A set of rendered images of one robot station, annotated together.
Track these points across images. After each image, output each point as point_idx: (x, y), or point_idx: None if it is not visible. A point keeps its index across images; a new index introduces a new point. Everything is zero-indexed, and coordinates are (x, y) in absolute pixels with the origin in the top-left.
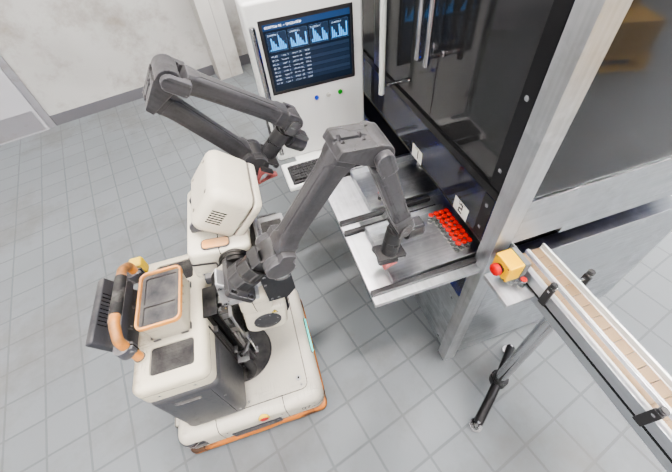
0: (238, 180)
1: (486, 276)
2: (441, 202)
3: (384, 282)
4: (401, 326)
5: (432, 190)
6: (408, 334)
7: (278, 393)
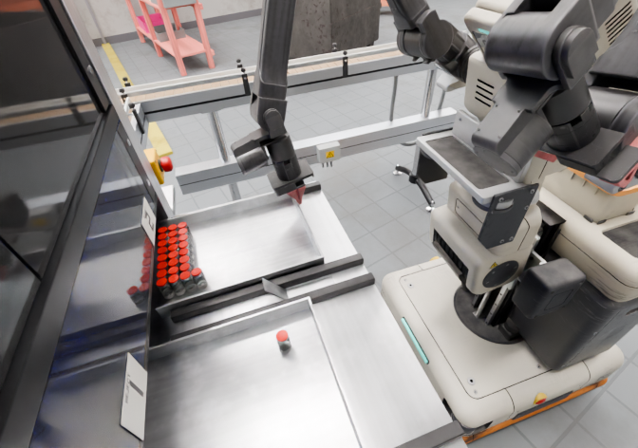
0: None
1: (171, 209)
2: (152, 335)
3: (302, 200)
4: None
5: (156, 345)
6: None
7: (427, 271)
